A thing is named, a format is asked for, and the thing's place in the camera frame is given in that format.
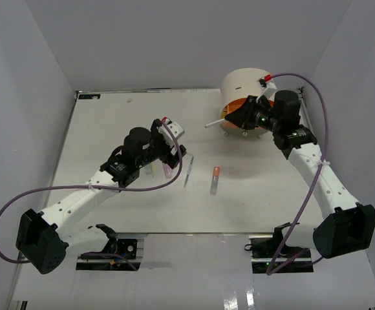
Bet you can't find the blue highlighter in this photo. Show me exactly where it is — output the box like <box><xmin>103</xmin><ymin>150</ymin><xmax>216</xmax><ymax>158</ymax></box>
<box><xmin>144</xmin><ymin>163</ymin><xmax>152</xmax><ymax>174</ymax></box>

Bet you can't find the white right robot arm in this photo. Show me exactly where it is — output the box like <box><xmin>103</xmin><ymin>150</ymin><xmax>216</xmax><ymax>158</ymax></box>
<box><xmin>224</xmin><ymin>90</ymin><xmax>375</xmax><ymax>259</ymax></box>

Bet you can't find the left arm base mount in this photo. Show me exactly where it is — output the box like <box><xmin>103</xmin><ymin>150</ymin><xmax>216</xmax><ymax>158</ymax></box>
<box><xmin>76</xmin><ymin>238</ymin><xmax>144</xmax><ymax>271</ymax></box>

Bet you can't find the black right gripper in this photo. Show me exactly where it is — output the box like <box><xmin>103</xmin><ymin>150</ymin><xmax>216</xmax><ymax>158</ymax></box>
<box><xmin>225</xmin><ymin>96</ymin><xmax>281</xmax><ymax>133</ymax></box>

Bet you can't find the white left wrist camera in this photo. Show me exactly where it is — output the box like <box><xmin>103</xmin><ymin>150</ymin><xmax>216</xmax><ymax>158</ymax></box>
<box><xmin>158</xmin><ymin>117</ymin><xmax>185</xmax><ymax>140</ymax></box>

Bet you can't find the grey bottom drawer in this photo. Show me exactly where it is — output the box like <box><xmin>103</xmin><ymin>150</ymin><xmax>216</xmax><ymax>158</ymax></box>
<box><xmin>222</xmin><ymin>127</ymin><xmax>268</xmax><ymax>140</ymax></box>

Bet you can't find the green cap white marker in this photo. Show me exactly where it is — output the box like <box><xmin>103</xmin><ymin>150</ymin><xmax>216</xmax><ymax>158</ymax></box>
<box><xmin>204</xmin><ymin>118</ymin><xmax>225</xmax><ymax>128</ymax></box>

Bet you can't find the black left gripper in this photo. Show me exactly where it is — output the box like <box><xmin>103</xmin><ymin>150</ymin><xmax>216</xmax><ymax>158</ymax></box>
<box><xmin>136</xmin><ymin>119</ymin><xmax>186</xmax><ymax>169</ymax></box>

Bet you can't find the orange top drawer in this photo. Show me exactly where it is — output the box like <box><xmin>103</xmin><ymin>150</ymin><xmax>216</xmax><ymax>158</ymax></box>
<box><xmin>224</xmin><ymin>96</ymin><xmax>273</xmax><ymax>130</ymax></box>

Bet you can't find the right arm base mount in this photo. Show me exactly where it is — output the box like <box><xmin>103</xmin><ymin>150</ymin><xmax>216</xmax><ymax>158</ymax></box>
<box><xmin>244</xmin><ymin>223</ymin><xmax>314</xmax><ymax>274</ymax></box>

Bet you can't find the orange highlighter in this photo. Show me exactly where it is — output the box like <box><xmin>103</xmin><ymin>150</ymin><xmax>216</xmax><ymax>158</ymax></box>
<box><xmin>209</xmin><ymin>166</ymin><xmax>220</xmax><ymax>195</ymax></box>

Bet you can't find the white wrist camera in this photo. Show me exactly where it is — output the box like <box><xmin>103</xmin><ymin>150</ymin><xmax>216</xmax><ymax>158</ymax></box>
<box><xmin>258</xmin><ymin>74</ymin><xmax>277</xmax><ymax>98</ymax></box>
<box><xmin>158</xmin><ymin>117</ymin><xmax>185</xmax><ymax>140</ymax></box>

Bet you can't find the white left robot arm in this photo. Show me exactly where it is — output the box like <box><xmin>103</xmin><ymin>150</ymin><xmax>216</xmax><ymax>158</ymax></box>
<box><xmin>16</xmin><ymin>118</ymin><xmax>186</xmax><ymax>274</ymax></box>

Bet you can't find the clear light blue pen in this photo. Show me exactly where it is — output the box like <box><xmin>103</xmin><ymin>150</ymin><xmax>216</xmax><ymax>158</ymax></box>
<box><xmin>184</xmin><ymin>155</ymin><xmax>195</xmax><ymax>188</ymax></box>

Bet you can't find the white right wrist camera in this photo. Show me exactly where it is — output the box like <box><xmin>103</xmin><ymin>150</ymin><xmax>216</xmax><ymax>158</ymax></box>
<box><xmin>258</xmin><ymin>74</ymin><xmax>277</xmax><ymax>98</ymax></box>

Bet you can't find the pink highlighter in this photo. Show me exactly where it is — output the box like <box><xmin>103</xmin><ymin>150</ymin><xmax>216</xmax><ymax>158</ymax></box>
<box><xmin>162</xmin><ymin>163</ymin><xmax>173</xmax><ymax>179</ymax></box>

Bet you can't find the round beige drawer cabinet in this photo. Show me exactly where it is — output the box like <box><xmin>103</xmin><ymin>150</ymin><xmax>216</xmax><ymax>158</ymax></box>
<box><xmin>220</xmin><ymin>68</ymin><xmax>270</xmax><ymax>105</ymax></box>

